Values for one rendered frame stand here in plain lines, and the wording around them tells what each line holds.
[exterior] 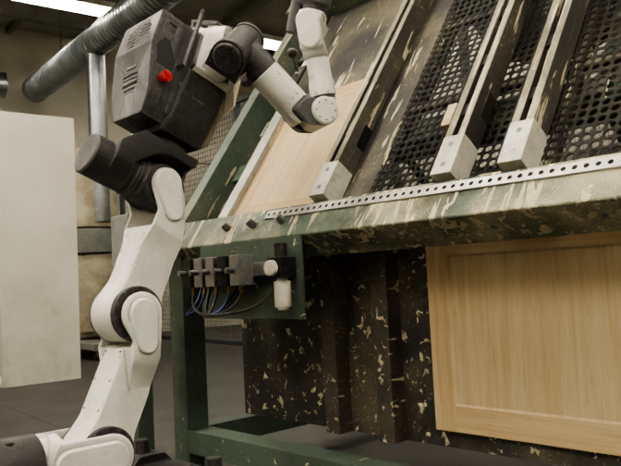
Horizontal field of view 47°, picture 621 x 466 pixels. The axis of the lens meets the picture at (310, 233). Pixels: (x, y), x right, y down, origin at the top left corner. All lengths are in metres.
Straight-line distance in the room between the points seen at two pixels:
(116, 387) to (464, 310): 0.92
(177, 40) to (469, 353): 1.15
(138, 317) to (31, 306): 3.98
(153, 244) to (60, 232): 3.98
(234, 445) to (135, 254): 0.80
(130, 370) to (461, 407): 0.88
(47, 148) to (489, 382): 4.57
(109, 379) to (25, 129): 4.19
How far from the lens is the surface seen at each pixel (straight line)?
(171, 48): 2.00
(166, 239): 1.92
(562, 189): 1.57
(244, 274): 2.10
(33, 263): 5.80
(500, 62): 2.04
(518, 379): 1.91
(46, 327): 5.82
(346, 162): 2.13
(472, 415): 2.00
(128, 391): 1.89
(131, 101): 1.99
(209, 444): 2.52
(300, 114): 1.94
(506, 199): 1.62
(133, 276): 1.88
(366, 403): 2.27
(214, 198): 2.71
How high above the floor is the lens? 0.68
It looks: 4 degrees up
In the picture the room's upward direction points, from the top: 3 degrees counter-clockwise
